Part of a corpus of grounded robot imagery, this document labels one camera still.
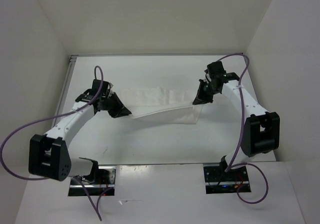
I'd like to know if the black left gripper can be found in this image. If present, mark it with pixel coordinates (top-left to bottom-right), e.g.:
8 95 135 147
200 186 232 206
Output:
101 92 131 118

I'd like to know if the white skirt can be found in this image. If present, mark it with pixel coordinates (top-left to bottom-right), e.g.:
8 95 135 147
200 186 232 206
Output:
119 87 202 124

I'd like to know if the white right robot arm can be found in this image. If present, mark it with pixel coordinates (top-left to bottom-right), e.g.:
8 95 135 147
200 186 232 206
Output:
192 73 280 180

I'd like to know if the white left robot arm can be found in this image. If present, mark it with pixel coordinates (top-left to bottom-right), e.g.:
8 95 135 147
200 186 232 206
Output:
28 92 131 184

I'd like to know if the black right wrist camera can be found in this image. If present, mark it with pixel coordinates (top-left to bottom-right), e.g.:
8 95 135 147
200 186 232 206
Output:
205 61 226 80

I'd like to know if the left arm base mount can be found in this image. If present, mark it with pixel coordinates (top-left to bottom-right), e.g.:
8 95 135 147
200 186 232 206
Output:
68 165 117 197

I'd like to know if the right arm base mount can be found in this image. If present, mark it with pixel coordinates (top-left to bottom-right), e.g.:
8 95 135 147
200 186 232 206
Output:
203 163 251 194

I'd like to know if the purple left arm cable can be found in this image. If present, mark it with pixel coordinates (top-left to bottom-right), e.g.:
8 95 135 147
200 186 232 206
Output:
0 66 105 221

